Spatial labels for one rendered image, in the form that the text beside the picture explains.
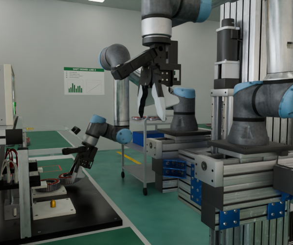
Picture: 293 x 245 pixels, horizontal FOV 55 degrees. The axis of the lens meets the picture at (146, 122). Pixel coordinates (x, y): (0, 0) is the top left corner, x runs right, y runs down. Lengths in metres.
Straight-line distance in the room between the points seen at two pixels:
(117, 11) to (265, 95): 6.23
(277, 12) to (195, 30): 6.92
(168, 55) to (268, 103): 0.44
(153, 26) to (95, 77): 5.98
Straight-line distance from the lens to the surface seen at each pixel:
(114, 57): 1.37
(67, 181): 1.46
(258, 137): 1.10
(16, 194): 1.41
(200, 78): 7.84
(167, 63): 0.70
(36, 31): 6.62
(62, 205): 1.22
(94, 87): 6.64
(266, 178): 1.16
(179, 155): 1.48
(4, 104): 1.06
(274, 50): 1.02
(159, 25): 0.70
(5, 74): 1.06
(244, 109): 1.09
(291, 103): 0.99
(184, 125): 1.49
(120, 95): 1.35
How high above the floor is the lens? 1.20
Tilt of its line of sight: 5 degrees down
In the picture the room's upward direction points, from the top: straight up
